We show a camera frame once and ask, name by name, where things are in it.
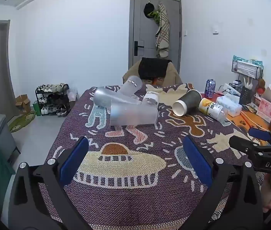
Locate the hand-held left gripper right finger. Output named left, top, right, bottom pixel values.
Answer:
left=181, top=135, right=264, bottom=230

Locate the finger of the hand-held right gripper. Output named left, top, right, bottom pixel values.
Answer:
left=248, top=127, right=271, bottom=149
left=229, top=136, right=262, bottom=154

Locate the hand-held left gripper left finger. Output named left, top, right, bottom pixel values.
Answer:
left=8, top=136, right=90, bottom=230

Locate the large frosted plastic cup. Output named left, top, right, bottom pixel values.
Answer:
left=110, top=100, right=159, bottom=126

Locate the black paper cup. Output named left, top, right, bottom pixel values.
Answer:
left=172, top=89, right=202, bottom=117

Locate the pink floral box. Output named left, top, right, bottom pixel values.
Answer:
left=256, top=84, right=271, bottom=123

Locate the white tissue pack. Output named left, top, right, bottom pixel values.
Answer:
left=215, top=96, right=243, bottom=117

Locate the black desk organiser box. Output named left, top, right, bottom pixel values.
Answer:
left=239, top=86, right=254, bottom=105

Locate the yellow label plastic bottle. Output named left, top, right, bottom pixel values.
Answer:
left=199, top=97, right=229, bottom=123

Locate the printed blanket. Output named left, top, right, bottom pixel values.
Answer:
left=38, top=83, right=265, bottom=230

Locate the green paper bag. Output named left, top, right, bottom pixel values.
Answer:
left=32, top=102, right=42, bottom=117

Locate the black shoe rack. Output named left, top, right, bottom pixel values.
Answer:
left=35, top=83, right=71, bottom=117

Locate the blue drink can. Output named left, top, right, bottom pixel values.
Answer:
left=205, top=79, right=216, bottom=98

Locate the green round rug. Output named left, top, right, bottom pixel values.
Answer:
left=8, top=111, right=36, bottom=133

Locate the cardboard box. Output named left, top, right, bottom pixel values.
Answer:
left=15, top=94, right=32, bottom=114

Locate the small clear plastic bottle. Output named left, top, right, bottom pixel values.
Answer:
left=141, top=91, right=160, bottom=107

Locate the chair with draped jackets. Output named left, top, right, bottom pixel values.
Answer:
left=122, top=57, right=183, bottom=87

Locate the plaid scarf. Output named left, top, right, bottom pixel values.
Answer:
left=155, top=2, right=170, bottom=58

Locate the green hanging cloth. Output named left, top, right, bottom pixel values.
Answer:
left=148, top=10, right=161, bottom=25

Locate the black hat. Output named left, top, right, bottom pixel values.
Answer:
left=143, top=2, right=155, bottom=19

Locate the white cable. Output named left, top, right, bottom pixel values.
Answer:
left=241, top=111, right=271, bottom=132

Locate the black wire wall basket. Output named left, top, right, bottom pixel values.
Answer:
left=231, top=55, right=264, bottom=80

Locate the white wall panel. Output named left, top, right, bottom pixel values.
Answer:
left=212, top=21, right=222, bottom=34

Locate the black door handle lock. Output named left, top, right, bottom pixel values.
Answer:
left=134, top=41, right=144, bottom=57

